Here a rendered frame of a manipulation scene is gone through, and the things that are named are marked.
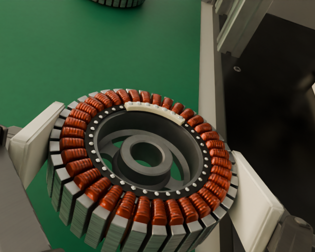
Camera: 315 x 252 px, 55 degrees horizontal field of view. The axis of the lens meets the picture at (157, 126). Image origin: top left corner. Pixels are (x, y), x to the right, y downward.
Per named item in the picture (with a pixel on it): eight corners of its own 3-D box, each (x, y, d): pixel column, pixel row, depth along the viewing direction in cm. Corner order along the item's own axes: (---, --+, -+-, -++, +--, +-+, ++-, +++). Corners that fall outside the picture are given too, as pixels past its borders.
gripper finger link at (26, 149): (15, 205, 13) (-3, 201, 13) (56, 146, 20) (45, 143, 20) (27, 143, 12) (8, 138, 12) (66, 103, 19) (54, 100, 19)
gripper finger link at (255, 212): (271, 205, 14) (286, 209, 14) (230, 149, 20) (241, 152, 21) (247, 258, 15) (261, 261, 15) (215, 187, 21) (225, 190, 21)
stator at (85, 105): (224, 285, 16) (258, 253, 14) (12, 241, 15) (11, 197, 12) (210, 144, 25) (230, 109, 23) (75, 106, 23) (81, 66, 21)
